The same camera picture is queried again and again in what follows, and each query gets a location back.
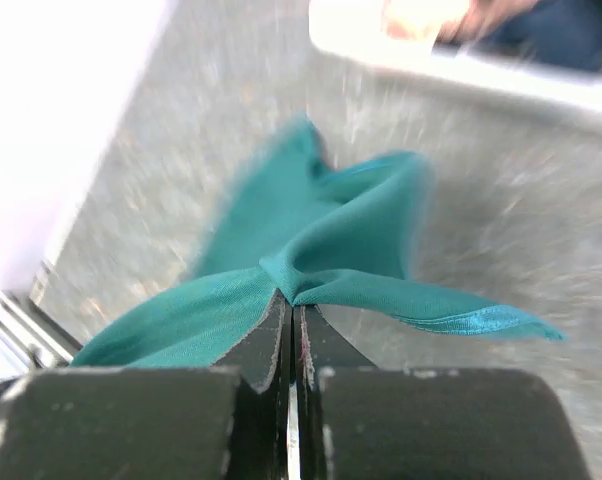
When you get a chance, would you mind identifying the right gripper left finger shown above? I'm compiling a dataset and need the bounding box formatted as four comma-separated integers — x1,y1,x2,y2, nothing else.
233,291,292,480

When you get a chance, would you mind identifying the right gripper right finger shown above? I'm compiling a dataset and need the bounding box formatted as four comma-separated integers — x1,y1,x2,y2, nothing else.
293,305,376,479

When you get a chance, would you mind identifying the teal satin napkin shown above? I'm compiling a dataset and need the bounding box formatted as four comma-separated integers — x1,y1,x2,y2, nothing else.
73,119,561,368

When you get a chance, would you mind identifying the white plastic basket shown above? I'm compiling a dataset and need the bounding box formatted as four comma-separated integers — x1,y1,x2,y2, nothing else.
308,1,602,134

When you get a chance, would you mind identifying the peach satin garment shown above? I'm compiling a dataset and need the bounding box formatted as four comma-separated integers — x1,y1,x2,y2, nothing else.
381,0,482,43

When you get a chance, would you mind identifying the navy blue garment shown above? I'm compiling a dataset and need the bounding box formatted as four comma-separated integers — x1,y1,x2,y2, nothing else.
480,0,602,72

